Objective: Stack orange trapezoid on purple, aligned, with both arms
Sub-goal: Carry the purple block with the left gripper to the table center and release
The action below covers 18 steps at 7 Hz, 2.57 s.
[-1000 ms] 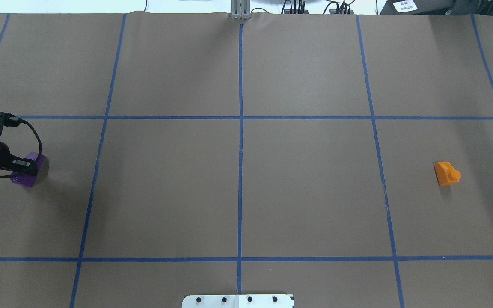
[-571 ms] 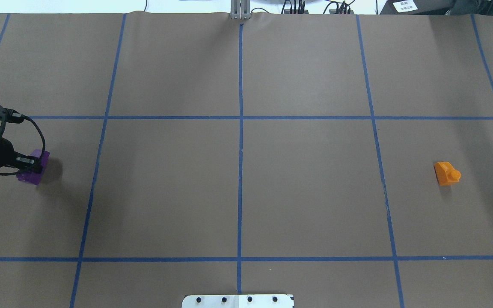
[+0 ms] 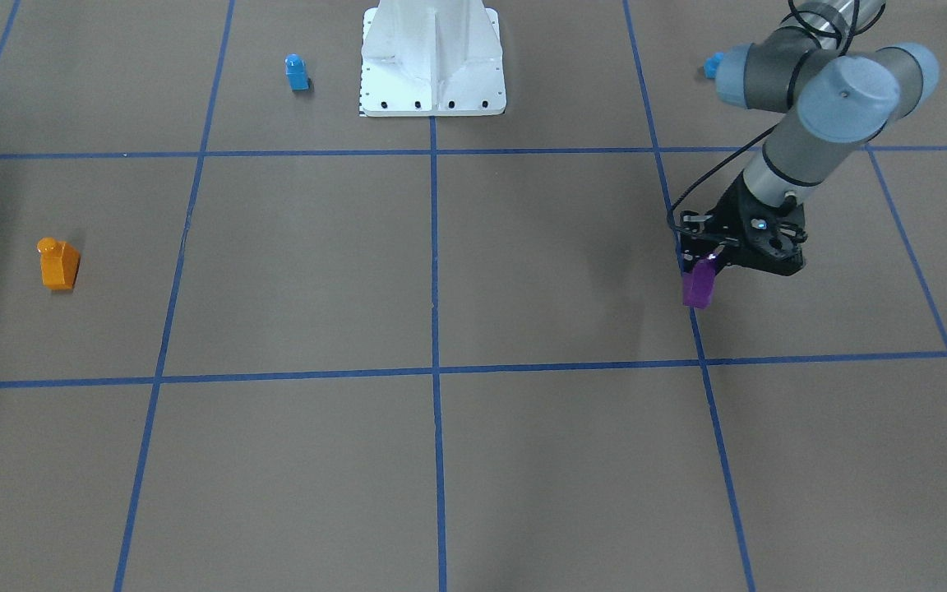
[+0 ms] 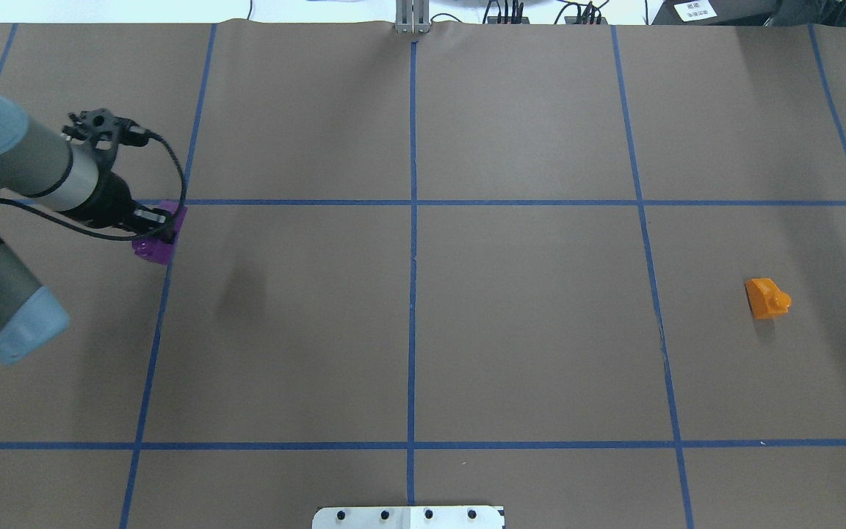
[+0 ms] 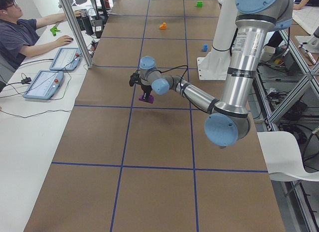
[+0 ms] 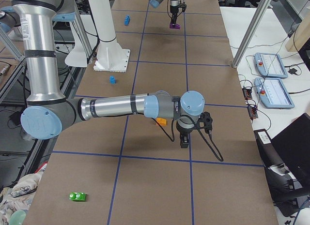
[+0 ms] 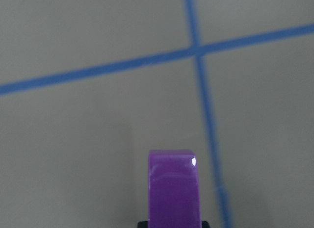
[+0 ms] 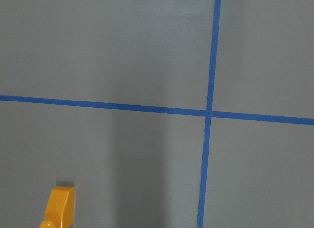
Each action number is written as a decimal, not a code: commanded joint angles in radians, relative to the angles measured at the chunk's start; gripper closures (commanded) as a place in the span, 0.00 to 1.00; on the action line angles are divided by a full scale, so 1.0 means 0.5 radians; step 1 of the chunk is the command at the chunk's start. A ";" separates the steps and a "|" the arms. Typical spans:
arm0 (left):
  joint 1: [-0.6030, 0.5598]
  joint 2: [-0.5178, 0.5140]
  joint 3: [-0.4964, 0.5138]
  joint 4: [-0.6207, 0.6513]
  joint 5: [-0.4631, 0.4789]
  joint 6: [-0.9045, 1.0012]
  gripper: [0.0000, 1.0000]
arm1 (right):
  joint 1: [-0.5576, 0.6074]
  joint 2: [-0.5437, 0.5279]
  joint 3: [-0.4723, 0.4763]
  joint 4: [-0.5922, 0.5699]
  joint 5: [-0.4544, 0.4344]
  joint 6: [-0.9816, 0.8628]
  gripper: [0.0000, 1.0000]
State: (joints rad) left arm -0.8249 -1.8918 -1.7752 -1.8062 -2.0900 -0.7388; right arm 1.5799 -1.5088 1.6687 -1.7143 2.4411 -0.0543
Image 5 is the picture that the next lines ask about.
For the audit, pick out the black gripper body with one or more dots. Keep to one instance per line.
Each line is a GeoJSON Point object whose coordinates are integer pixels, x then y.
{"type": "Point", "coordinates": [144, 88]}

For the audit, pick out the purple trapezoid block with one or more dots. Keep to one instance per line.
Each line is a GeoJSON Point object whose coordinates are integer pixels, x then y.
{"type": "Point", "coordinates": [151, 100]}

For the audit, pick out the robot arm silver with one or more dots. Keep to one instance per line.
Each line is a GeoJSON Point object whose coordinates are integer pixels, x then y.
{"type": "Point", "coordinates": [228, 119]}

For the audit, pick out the orange trapezoid block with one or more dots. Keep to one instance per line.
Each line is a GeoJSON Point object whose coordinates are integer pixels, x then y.
{"type": "Point", "coordinates": [163, 26]}

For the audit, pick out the person right hand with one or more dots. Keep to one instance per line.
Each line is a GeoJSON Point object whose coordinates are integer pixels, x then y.
{"type": "Point", "coordinates": [61, 41]}

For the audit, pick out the person left hand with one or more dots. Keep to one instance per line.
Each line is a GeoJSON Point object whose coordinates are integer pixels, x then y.
{"type": "Point", "coordinates": [78, 13]}

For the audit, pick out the small blue block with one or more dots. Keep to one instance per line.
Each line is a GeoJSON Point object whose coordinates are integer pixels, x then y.
{"type": "Point", "coordinates": [205, 48]}

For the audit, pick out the black water bottle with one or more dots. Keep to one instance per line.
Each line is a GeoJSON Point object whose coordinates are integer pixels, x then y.
{"type": "Point", "coordinates": [87, 23]}

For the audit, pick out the far teach pendant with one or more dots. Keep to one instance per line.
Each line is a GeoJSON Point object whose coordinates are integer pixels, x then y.
{"type": "Point", "coordinates": [66, 59]}

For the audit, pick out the teach pendant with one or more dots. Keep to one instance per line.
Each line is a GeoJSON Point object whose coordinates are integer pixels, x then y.
{"type": "Point", "coordinates": [44, 85]}
{"type": "Point", "coordinates": [66, 59]}

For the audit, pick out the black keyboard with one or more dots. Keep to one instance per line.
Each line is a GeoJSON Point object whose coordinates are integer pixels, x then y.
{"type": "Point", "coordinates": [80, 19]}

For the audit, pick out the near teach pendant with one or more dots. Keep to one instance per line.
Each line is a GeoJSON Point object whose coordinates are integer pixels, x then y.
{"type": "Point", "coordinates": [44, 85]}

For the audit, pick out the green brick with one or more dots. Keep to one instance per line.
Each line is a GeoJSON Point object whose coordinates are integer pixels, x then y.
{"type": "Point", "coordinates": [199, 4]}

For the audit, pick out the green toy on desk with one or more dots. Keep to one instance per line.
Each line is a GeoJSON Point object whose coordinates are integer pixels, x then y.
{"type": "Point", "coordinates": [54, 30]}

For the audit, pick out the seated person dark shirt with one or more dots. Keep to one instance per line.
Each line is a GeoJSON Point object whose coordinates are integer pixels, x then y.
{"type": "Point", "coordinates": [18, 36]}

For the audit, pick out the white chair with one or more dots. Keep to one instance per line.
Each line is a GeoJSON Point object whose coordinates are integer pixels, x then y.
{"type": "Point", "coordinates": [283, 157]}

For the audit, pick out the aluminium frame post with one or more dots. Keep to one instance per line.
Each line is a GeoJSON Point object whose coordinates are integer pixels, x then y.
{"type": "Point", "coordinates": [72, 21]}

